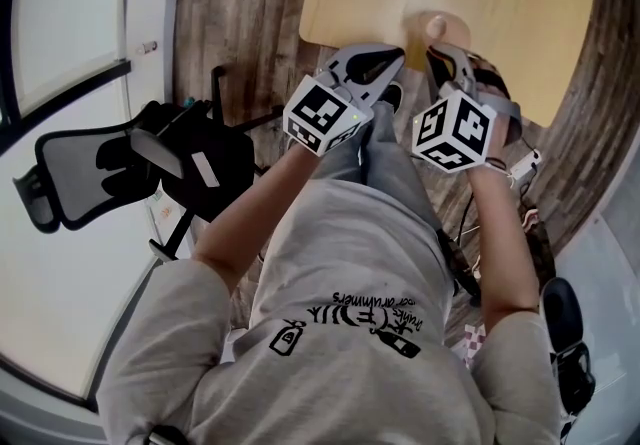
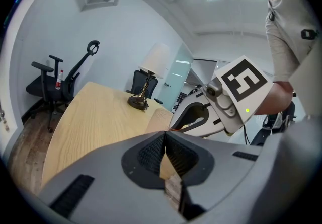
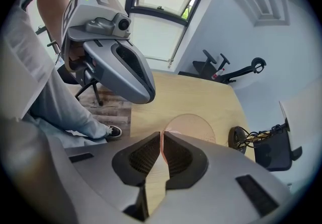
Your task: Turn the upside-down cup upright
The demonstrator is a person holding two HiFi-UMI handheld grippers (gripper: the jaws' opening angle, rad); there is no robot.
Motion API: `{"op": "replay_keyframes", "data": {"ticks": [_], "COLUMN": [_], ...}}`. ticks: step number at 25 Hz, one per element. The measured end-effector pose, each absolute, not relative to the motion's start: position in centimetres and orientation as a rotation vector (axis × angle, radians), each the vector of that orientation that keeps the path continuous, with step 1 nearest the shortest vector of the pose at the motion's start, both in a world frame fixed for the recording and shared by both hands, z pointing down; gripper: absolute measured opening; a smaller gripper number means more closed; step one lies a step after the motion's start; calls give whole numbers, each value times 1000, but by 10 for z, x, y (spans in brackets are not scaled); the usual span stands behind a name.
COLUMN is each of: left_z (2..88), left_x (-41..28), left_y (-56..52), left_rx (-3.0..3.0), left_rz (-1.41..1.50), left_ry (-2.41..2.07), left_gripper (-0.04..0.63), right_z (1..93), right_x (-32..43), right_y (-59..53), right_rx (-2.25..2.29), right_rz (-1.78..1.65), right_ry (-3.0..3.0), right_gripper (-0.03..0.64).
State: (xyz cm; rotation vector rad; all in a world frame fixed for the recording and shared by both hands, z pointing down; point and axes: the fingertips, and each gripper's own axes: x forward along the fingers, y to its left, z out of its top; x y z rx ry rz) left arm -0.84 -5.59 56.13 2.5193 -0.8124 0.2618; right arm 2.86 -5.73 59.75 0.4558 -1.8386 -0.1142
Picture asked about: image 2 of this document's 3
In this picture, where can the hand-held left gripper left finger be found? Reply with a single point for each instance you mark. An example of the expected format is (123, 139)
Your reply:
(105, 182)

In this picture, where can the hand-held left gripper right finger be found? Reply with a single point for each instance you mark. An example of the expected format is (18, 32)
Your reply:
(239, 175)

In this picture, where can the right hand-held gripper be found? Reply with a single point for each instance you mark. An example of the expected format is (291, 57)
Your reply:
(241, 92)

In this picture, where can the person's right forearm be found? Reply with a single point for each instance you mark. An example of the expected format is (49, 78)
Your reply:
(275, 97)

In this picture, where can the frosted glass door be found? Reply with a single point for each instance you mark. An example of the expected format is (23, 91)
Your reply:
(179, 74)

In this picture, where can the light wooden table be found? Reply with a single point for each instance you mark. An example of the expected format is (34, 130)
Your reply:
(100, 122)

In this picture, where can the black office chair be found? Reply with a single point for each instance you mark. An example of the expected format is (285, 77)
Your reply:
(138, 84)
(50, 87)

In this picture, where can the white shade brass table lamp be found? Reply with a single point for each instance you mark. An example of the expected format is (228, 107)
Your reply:
(154, 59)

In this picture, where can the red label plastic bottle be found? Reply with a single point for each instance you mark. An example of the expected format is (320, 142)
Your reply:
(59, 80)

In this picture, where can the black clip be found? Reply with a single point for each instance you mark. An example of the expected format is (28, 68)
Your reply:
(271, 16)

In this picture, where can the person's white printed t-shirt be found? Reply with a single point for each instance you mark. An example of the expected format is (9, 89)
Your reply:
(289, 29)

